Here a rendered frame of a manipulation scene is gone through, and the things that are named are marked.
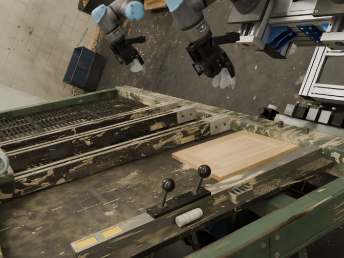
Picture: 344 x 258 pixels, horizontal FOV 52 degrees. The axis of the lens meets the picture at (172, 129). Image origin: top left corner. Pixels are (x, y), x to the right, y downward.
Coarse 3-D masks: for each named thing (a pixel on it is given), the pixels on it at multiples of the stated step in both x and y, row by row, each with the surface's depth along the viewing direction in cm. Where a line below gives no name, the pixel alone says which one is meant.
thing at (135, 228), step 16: (272, 160) 125; (288, 160) 124; (304, 160) 127; (240, 176) 115; (256, 176) 115; (272, 176) 119; (224, 192) 108; (192, 208) 102; (128, 224) 95; (144, 224) 94; (160, 224) 97; (80, 240) 90; (112, 240) 90; (128, 240) 93; (80, 256) 86; (96, 256) 88
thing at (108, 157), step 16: (176, 128) 161; (192, 128) 161; (208, 128) 166; (224, 128) 172; (128, 144) 146; (144, 144) 149; (160, 144) 153; (176, 144) 158; (64, 160) 136; (80, 160) 135; (96, 160) 138; (112, 160) 142; (128, 160) 146; (0, 176) 118; (16, 176) 127; (32, 176) 126; (48, 176) 129; (64, 176) 133; (80, 176) 136; (0, 192) 121; (16, 192) 124; (32, 192) 127
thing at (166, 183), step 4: (164, 180) 92; (168, 180) 91; (172, 180) 92; (164, 184) 91; (168, 184) 91; (172, 184) 91; (164, 188) 91; (168, 188) 91; (172, 188) 91; (164, 192) 94; (164, 196) 95; (164, 200) 96; (160, 204) 99; (164, 204) 98; (160, 208) 98; (164, 208) 99
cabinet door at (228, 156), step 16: (208, 144) 152; (224, 144) 151; (240, 144) 149; (256, 144) 147; (272, 144) 145; (288, 144) 143; (192, 160) 137; (208, 160) 136; (224, 160) 135; (240, 160) 133; (256, 160) 131; (224, 176) 122
